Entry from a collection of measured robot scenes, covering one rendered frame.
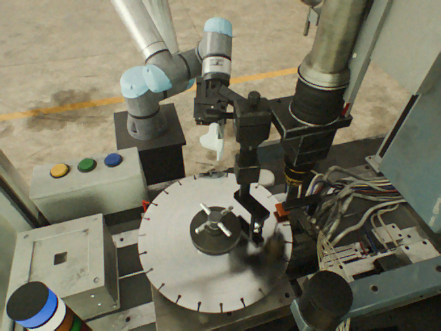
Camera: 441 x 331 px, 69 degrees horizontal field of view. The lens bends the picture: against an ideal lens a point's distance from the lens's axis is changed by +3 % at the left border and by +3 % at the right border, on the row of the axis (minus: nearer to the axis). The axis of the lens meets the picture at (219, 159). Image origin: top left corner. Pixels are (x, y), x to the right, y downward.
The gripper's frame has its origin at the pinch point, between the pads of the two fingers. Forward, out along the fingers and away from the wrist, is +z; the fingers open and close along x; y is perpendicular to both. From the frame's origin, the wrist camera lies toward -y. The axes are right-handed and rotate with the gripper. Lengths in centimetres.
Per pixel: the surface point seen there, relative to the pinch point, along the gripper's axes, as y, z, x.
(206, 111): 2.1, -3.3, 25.7
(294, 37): -65, -166, -231
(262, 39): -31, -160, -227
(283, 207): -14.3, 12.0, 6.3
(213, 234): 0.6, 18.3, 10.1
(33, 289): 21.2, 23.1, 36.0
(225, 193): -1.4, 9.3, 1.5
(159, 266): 11.1, 24.6, 11.9
